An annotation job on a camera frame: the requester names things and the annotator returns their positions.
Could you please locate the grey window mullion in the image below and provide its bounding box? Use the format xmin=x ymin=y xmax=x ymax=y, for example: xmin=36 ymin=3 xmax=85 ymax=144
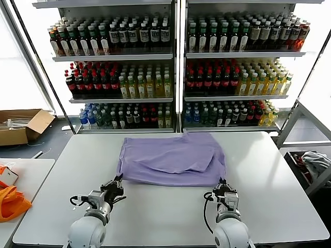
xmin=0 ymin=0 xmax=57 ymax=116

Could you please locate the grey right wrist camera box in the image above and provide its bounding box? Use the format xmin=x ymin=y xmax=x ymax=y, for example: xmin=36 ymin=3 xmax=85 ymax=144
xmin=223 ymin=192 xmax=239 ymax=211

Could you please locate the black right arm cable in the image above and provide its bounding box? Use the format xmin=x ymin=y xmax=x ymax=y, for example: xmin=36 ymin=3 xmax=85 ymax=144
xmin=203 ymin=192 xmax=220 ymax=233

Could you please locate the cola bottle red cap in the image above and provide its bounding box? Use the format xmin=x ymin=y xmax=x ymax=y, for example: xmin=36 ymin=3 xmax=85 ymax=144
xmin=230 ymin=68 xmax=240 ymax=94
xmin=74 ymin=72 xmax=85 ymax=96
xmin=92 ymin=72 xmax=103 ymax=96
xmin=141 ymin=108 xmax=151 ymax=129
xmin=186 ymin=69 xmax=197 ymax=94
xmin=204 ymin=69 xmax=214 ymax=94
xmin=110 ymin=72 xmax=121 ymax=96
xmin=149 ymin=108 xmax=158 ymax=129
xmin=221 ymin=68 xmax=232 ymax=94
xmin=101 ymin=72 xmax=112 ymax=96
xmin=65 ymin=71 xmax=77 ymax=96
xmin=213 ymin=69 xmax=222 ymax=94
xmin=83 ymin=72 xmax=94 ymax=96
xmin=247 ymin=103 xmax=255 ymax=127
xmin=254 ymin=103 xmax=263 ymax=127
xmin=195 ymin=69 xmax=205 ymax=94

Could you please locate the dark storage bin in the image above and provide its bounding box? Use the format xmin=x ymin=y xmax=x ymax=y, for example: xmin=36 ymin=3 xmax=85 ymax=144
xmin=284 ymin=151 xmax=331 ymax=192

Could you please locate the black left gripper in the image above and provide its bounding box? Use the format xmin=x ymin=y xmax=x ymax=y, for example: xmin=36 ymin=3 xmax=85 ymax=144
xmin=100 ymin=175 xmax=124 ymax=206

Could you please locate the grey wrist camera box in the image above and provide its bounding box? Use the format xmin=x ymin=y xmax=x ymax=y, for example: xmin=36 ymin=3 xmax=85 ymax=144
xmin=87 ymin=190 xmax=106 ymax=207
xmin=223 ymin=192 xmax=239 ymax=211

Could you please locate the dark bottle green neck label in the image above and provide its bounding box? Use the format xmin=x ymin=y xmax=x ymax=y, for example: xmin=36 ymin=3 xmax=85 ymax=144
xmin=219 ymin=22 xmax=230 ymax=52
xmin=208 ymin=22 xmax=219 ymax=52
xmin=88 ymin=25 xmax=101 ymax=56
xmin=229 ymin=22 xmax=240 ymax=52
xmin=239 ymin=22 xmax=250 ymax=51
xmin=67 ymin=26 xmax=80 ymax=56
xmin=98 ymin=24 xmax=111 ymax=56
xmin=78 ymin=25 xmax=91 ymax=56
xmin=198 ymin=22 xmax=208 ymax=52
xmin=187 ymin=23 xmax=198 ymax=52

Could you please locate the open cardboard box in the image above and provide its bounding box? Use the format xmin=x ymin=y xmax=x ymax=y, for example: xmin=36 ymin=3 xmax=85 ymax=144
xmin=0 ymin=108 xmax=56 ymax=147

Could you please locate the grey metal drinks shelf unit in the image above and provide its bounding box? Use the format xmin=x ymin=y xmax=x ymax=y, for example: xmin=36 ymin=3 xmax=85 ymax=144
xmin=180 ymin=0 xmax=327 ymax=134
xmin=32 ymin=0 xmax=179 ymax=135

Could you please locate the dark bottle black white label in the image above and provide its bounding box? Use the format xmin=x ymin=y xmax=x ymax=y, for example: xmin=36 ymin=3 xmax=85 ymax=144
xmin=118 ymin=23 xmax=129 ymax=50
xmin=270 ymin=21 xmax=282 ymax=50
xmin=139 ymin=23 xmax=151 ymax=49
xmin=128 ymin=23 xmax=139 ymax=49
xmin=160 ymin=22 xmax=171 ymax=49
xmin=109 ymin=23 xmax=120 ymax=50
xmin=149 ymin=22 xmax=160 ymax=49
xmin=289 ymin=22 xmax=302 ymax=51
xmin=280 ymin=22 xmax=292 ymax=50

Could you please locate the dark bottle tall white label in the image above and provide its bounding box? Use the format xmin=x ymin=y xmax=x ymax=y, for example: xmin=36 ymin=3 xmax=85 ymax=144
xmin=58 ymin=26 xmax=70 ymax=57

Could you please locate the grey white garment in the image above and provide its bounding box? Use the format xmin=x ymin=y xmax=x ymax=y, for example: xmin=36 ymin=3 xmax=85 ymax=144
xmin=301 ymin=151 xmax=331 ymax=181

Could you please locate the white packing material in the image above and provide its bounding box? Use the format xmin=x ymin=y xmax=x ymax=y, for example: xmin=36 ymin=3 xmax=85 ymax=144
xmin=0 ymin=113 xmax=36 ymax=130

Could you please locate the black left camera cable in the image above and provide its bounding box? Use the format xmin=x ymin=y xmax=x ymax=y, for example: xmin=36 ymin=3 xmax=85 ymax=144
xmin=69 ymin=195 xmax=90 ymax=208

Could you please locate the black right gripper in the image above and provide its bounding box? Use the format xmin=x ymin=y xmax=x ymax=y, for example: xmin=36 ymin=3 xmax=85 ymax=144
xmin=212 ymin=178 xmax=238 ymax=205

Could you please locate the orange cloth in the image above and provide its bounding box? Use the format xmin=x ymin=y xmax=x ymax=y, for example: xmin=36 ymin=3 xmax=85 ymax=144
xmin=0 ymin=180 xmax=33 ymax=223

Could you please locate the dark metal pole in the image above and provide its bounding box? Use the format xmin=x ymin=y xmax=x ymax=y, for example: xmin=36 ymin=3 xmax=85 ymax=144
xmin=10 ymin=0 xmax=77 ymax=134
xmin=296 ymin=33 xmax=331 ymax=101

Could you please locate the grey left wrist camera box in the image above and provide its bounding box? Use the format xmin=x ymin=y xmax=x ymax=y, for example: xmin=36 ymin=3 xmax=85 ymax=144
xmin=87 ymin=190 xmax=106 ymax=207

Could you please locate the yellow drink bottle white label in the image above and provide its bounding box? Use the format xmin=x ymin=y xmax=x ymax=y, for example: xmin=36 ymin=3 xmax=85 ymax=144
xmin=247 ymin=73 xmax=259 ymax=97
xmin=255 ymin=73 xmax=268 ymax=97
xmin=145 ymin=75 xmax=155 ymax=99
xmin=268 ymin=108 xmax=280 ymax=127
xmin=128 ymin=76 xmax=138 ymax=99
xmin=274 ymin=73 xmax=285 ymax=96
xmin=265 ymin=72 xmax=277 ymax=97
xmin=163 ymin=74 xmax=173 ymax=99
xmin=137 ymin=75 xmax=147 ymax=99
xmin=260 ymin=108 xmax=271 ymax=127
xmin=119 ymin=76 xmax=129 ymax=99
xmin=154 ymin=74 xmax=164 ymax=99
xmin=282 ymin=73 xmax=294 ymax=96
xmin=237 ymin=73 xmax=250 ymax=97

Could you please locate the dark bottle beige label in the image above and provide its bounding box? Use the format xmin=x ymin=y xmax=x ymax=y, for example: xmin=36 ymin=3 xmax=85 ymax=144
xmin=249 ymin=21 xmax=262 ymax=50
xmin=260 ymin=21 xmax=272 ymax=50

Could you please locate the red garment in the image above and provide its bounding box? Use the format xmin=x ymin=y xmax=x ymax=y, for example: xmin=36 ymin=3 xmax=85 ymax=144
xmin=293 ymin=153 xmax=315 ymax=181

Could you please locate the small white carton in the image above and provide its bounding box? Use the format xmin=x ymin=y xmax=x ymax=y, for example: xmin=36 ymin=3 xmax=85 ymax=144
xmin=0 ymin=165 xmax=20 ymax=185

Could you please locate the grey metal rack frame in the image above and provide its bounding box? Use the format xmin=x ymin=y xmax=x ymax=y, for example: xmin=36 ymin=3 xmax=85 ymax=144
xmin=275 ymin=99 xmax=331 ymax=198

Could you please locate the purple t-shirt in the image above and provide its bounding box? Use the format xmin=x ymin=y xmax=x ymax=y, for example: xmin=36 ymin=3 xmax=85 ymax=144
xmin=115 ymin=131 xmax=228 ymax=187

